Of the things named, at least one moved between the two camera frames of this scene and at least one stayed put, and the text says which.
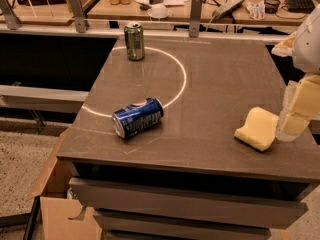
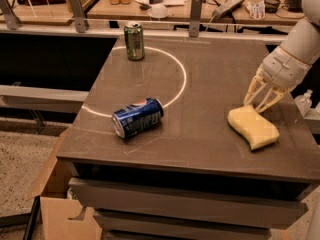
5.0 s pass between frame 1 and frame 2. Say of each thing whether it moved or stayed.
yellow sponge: moved
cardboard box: stayed
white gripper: moved
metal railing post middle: stayed
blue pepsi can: stayed
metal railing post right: stayed
